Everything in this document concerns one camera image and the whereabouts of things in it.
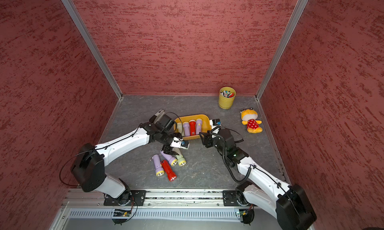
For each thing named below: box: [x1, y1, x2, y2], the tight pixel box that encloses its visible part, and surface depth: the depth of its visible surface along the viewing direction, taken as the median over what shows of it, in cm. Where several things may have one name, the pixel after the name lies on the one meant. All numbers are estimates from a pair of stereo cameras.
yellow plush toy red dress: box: [240, 107, 263, 134], surface depth 102 cm
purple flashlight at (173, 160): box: [160, 150, 178, 167], surface depth 86 cm
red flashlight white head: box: [189, 120, 196, 136], surface depth 102 cm
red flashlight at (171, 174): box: [160, 160, 177, 182], surface depth 83 cm
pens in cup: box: [220, 90, 235, 98], surface depth 109 cm
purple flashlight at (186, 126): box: [182, 121, 190, 137], surface depth 99 cm
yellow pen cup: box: [218, 86, 236, 110], surface depth 109 cm
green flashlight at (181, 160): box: [175, 154, 187, 167], surface depth 86 cm
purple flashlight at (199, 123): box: [196, 118, 203, 135], surface depth 101 cm
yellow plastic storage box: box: [173, 114, 212, 141], surface depth 103 cm
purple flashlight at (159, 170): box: [152, 154, 165, 177], surface depth 83 cm
